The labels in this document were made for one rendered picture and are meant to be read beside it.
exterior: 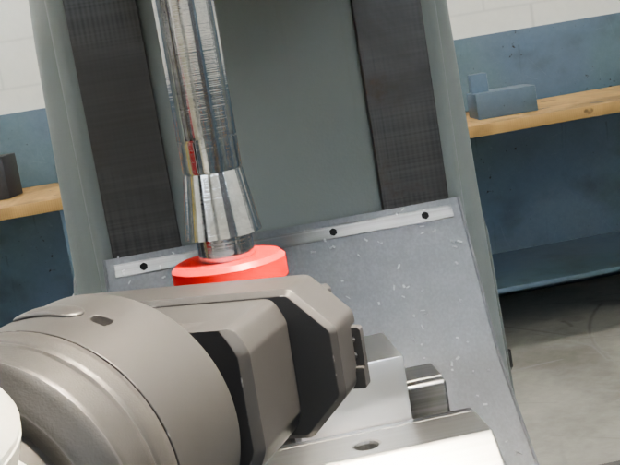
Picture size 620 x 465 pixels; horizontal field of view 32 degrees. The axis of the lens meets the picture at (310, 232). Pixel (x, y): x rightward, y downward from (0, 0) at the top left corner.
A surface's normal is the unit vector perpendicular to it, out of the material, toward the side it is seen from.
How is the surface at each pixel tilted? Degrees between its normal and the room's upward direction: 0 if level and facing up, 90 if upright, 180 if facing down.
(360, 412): 90
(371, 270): 63
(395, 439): 0
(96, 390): 47
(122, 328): 31
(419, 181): 90
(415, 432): 0
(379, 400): 90
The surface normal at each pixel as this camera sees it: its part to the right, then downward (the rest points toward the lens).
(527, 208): 0.12, 0.14
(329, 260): 0.04, -0.31
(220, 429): 0.92, -0.18
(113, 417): 0.71, -0.60
